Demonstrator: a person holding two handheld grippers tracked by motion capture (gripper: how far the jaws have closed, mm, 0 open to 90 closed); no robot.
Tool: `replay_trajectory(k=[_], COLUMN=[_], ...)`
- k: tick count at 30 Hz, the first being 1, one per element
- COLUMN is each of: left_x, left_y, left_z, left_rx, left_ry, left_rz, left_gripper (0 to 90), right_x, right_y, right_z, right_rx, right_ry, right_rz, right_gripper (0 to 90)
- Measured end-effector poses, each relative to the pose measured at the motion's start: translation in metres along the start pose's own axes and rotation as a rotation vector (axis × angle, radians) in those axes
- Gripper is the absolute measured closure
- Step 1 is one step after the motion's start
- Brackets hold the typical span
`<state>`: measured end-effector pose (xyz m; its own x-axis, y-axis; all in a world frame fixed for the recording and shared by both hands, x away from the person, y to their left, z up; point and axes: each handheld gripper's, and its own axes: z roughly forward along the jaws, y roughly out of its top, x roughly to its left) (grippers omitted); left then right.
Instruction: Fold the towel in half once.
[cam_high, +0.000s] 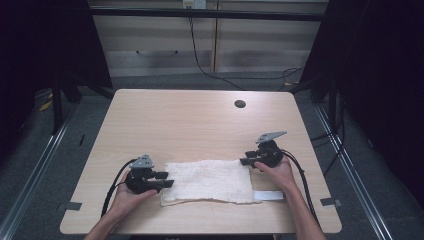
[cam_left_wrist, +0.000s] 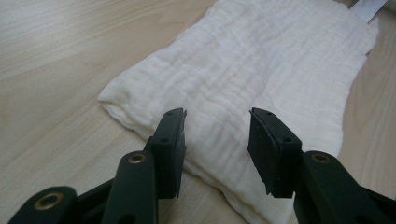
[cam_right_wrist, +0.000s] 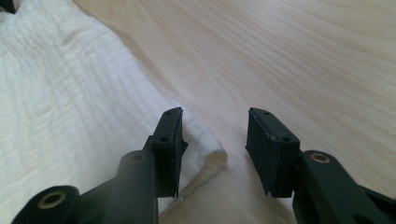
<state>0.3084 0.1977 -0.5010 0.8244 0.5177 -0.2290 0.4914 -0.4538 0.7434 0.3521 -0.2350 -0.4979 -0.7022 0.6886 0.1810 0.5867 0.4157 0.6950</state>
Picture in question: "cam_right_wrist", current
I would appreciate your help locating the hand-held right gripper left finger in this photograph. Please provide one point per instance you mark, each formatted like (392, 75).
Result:
(168, 149)

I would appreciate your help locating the cream muslin cloth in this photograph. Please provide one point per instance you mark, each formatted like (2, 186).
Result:
(77, 93)

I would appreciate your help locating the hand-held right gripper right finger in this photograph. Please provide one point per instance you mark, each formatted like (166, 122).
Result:
(274, 152)

